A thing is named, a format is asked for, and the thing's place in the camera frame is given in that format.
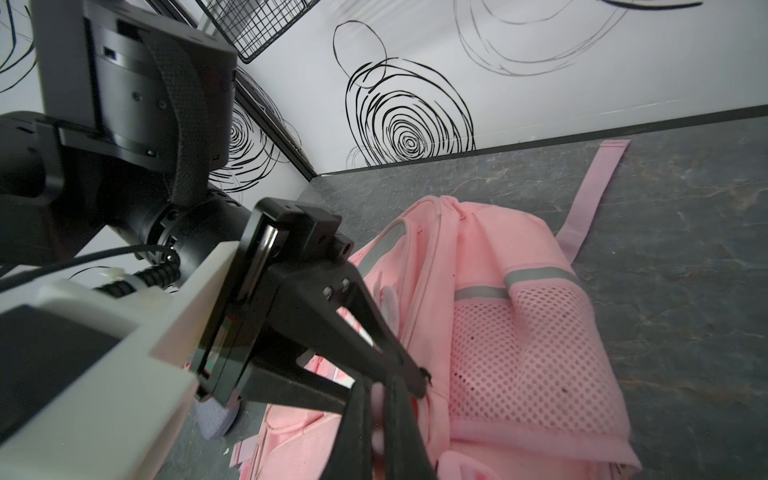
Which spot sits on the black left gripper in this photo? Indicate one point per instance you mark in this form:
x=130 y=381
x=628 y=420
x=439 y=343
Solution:
x=325 y=307

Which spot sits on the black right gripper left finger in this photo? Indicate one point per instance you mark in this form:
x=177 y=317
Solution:
x=351 y=454

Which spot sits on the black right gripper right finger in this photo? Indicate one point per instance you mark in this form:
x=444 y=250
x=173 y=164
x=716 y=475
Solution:
x=404 y=450

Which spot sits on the purple pencil pouch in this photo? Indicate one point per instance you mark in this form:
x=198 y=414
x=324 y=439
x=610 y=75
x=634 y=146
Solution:
x=215 y=420

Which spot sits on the pink student backpack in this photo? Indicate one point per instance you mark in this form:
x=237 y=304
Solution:
x=485 y=299

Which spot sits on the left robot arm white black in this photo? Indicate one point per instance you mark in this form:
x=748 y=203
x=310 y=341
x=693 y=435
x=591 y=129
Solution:
x=137 y=114

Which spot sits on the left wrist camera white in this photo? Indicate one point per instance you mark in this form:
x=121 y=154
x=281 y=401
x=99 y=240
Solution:
x=120 y=418

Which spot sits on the black wire wall basket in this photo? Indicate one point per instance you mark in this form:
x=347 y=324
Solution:
x=251 y=26

